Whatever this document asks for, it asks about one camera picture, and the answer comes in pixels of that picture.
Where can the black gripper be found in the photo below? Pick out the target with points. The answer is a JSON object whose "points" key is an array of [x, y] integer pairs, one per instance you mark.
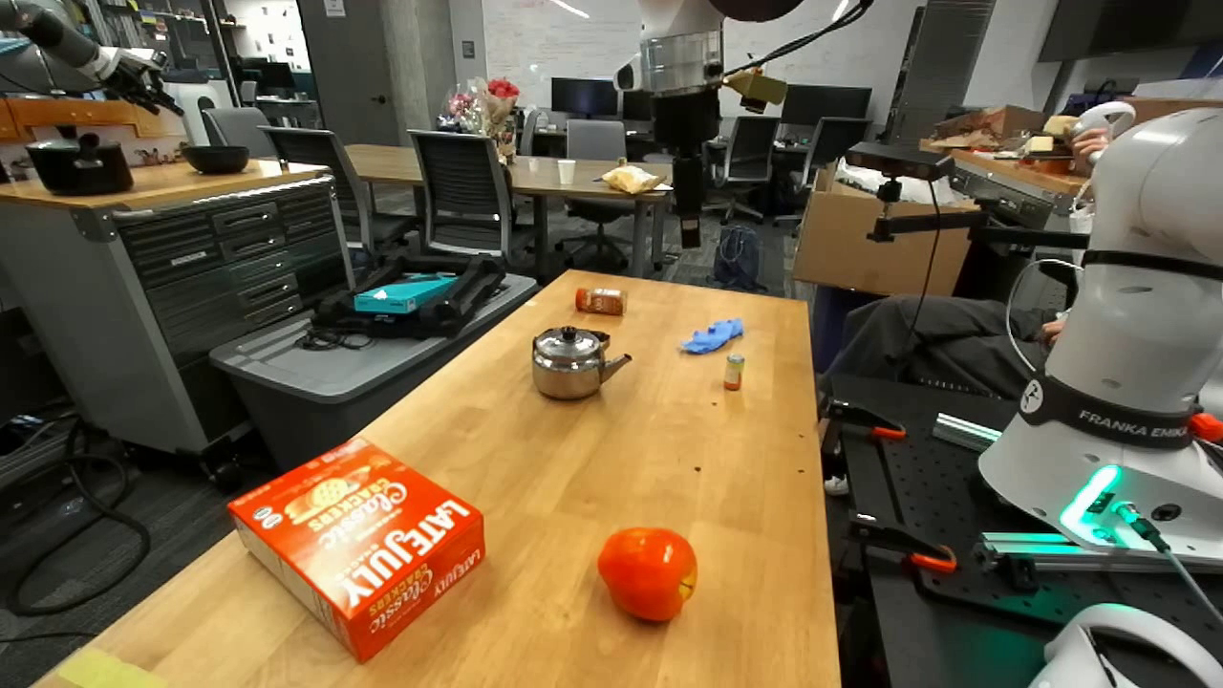
{"points": [[689, 129]]}

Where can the steel kettle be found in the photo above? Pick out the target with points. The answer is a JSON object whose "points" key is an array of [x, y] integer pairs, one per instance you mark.
{"points": [[566, 378]]}

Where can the gray background robot arm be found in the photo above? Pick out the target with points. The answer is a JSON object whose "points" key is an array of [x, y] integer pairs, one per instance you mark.
{"points": [[63, 39]]}

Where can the yellow bag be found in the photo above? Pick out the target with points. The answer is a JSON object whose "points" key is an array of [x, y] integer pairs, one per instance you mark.
{"points": [[631, 183]]}

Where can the dark computer monitor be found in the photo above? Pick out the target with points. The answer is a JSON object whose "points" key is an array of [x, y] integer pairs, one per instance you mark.
{"points": [[585, 97], [831, 106], [636, 106]]}

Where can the orange-brown spice bottle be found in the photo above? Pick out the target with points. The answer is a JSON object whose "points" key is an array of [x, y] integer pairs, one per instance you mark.
{"points": [[598, 303]]}

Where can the white cup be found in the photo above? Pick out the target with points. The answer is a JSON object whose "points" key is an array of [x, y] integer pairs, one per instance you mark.
{"points": [[566, 174]]}

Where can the blue cloth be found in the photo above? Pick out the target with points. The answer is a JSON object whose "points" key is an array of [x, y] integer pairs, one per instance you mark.
{"points": [[713, 337]]}

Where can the wooden meeting table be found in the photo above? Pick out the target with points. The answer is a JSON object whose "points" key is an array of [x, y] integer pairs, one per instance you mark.
{"points": [[538, 176]]}

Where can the small yellow-label jar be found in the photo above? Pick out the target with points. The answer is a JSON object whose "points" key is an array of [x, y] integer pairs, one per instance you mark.
{"points": [[736, 371]]}

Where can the large cardboard box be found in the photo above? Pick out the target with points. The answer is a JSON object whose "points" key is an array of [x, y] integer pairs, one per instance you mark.
{"points": [[880, 250]]}

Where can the flower gift basket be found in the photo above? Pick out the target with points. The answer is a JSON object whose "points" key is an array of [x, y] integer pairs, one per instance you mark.
{"points": [[492, 117]]}

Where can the gray mesh office chair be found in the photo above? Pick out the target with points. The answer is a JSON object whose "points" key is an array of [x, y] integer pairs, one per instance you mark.
{"points": [[319, 157], [459, 193], [240, 129]]}

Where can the black bag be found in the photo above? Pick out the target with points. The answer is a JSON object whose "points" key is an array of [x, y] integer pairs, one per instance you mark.
{"points": [[453, 312]]}

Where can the dark gray fabric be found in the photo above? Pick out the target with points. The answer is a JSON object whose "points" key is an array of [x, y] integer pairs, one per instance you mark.
{"points": [[932, 347]]}

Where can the teal case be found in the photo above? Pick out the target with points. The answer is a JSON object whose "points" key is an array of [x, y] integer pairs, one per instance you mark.
{"points": [[403, 295]]}

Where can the open cardboard box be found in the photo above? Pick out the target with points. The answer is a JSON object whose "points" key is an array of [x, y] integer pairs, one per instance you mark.
{"points": [[987, 129]]}

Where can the aluminium extrusion bar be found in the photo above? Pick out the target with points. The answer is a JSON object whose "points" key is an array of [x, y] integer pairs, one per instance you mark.
{"points": [[974, 430], [1034, 545]]}

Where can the orange toy tomato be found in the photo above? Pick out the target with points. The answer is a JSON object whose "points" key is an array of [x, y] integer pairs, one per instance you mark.
{"points": [[649, 575]]}

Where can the gray plastic bin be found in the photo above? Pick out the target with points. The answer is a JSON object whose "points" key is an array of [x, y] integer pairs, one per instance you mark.
{"points": [[346, 378]]}

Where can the white handheld controller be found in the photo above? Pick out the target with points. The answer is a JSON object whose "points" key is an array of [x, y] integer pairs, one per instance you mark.
{"points": [[1105, 122]]}

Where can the orange cracker box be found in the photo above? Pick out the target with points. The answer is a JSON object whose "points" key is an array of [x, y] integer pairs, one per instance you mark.
{"points": [[366, 548]]}

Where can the black breadboard table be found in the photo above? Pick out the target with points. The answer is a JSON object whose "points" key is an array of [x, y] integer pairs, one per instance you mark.
{"points": [[918, 626]]}

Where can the black bowl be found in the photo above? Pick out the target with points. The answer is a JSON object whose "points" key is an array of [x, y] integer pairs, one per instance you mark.
{"points": [[217, 157]]}

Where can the gray drawer cabinet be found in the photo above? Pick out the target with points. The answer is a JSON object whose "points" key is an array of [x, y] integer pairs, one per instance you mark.
{"points": [[168, 294]]}

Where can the white curved plastic object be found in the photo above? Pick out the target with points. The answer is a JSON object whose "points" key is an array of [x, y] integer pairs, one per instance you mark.
{"points": [[1085, 631]]}

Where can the black cooking pot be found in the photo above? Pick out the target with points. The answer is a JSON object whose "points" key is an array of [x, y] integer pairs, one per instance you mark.
{"points": [[80, 166]]}

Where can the orange wooden board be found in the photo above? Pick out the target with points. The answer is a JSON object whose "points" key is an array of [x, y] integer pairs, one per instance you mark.
{"points": [[80, 117]]}

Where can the yellow sponge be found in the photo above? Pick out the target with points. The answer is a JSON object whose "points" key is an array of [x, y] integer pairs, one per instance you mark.
{"points": [[109, 672]]}

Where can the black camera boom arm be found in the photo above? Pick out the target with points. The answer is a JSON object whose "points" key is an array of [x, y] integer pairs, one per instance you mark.
{"points": [[979, 226]]}

